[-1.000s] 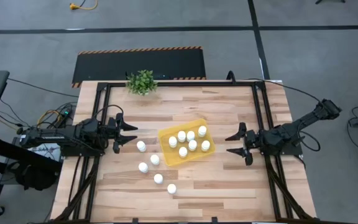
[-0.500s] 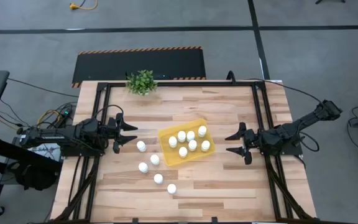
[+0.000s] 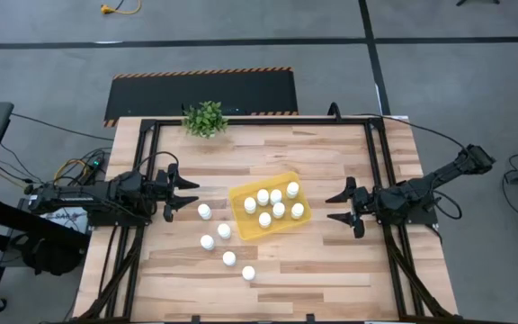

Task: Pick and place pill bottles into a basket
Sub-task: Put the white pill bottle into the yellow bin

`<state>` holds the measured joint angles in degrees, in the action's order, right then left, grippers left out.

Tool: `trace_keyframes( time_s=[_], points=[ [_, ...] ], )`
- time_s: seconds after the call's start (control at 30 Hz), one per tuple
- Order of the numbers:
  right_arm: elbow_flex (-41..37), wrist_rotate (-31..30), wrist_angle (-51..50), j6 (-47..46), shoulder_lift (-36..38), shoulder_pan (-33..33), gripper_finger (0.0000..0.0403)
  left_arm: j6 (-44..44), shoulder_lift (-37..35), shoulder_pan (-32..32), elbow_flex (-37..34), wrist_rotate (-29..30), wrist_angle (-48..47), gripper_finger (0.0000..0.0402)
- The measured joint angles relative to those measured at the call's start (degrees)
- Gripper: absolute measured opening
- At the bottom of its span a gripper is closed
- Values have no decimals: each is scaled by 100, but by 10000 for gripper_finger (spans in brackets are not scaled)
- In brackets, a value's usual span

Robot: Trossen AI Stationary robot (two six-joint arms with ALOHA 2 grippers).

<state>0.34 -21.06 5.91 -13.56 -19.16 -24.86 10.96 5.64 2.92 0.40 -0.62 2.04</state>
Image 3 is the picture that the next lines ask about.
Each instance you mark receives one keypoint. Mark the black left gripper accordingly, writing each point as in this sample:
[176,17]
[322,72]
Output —
[162,193]

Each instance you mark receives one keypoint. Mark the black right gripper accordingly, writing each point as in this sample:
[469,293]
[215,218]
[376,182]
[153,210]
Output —
[364,204]

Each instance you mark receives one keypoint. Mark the white pill bottle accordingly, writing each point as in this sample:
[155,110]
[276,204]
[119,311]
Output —
[224,231]
[207,242]
[297,210]
[204,211]
[262,196]
[248,273]
[229,258]
[292,189]
[276,196]
[264,219]
[279,209]
[250,204]

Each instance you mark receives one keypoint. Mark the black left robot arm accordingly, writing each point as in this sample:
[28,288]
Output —
[83,195]

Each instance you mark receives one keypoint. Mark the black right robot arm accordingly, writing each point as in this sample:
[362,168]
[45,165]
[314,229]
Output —
[421,184]

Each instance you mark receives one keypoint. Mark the yellow translucent plastic basket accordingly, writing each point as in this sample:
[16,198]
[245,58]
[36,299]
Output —
[287,220]

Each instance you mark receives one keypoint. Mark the green potted plant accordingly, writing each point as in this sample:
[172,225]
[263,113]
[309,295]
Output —
[205,120]

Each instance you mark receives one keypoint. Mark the black power strip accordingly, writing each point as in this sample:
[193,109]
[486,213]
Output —
[93,164]

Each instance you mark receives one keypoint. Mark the black hazard-striped floor mat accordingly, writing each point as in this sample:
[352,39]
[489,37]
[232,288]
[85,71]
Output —
[196,92]

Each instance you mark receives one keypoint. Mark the black table clamp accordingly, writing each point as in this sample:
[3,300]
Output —
[194,319]
[310,318]

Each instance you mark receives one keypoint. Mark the white paper sheet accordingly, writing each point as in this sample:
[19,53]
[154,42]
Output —
[61,220]

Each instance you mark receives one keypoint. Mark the black bag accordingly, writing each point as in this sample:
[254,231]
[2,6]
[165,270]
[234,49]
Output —
[50,256]

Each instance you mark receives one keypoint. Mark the black aluminium table frame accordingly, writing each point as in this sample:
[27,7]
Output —
[286,121]

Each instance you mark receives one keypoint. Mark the black cart frame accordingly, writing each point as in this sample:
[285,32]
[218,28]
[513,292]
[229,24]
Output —
[16,220]

